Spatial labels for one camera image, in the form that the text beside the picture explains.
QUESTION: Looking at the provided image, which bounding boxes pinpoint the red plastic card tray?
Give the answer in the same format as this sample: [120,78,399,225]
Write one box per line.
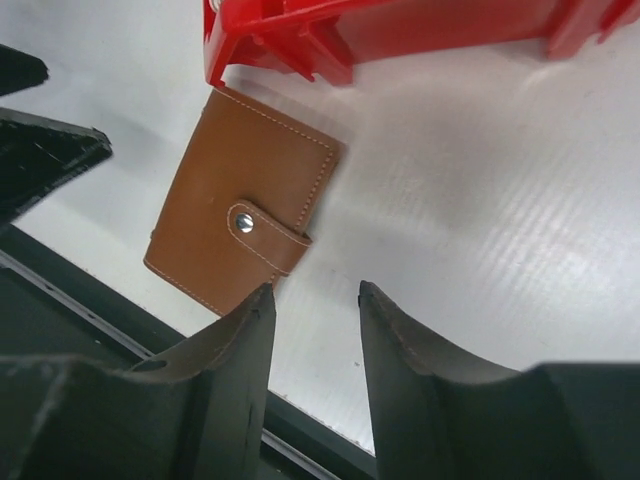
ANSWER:
[203,0,639,86]

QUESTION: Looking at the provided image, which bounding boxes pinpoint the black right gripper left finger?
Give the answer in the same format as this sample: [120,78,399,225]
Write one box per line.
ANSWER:
[1,284,276,479]

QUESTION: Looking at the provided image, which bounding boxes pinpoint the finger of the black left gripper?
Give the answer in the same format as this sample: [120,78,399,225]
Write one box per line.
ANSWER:
[0,45,49,96]
[1,108,113,227]

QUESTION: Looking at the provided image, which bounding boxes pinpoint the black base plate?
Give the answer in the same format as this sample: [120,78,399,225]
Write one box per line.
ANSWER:
[1,226,377,479]

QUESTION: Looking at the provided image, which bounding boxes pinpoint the brown leather card holder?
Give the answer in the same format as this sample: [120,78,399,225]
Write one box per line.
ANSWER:
[144,87,344,316]

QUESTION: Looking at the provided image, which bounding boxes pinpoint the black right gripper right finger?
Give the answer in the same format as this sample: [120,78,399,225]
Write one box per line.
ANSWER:
[358,281,639,479]

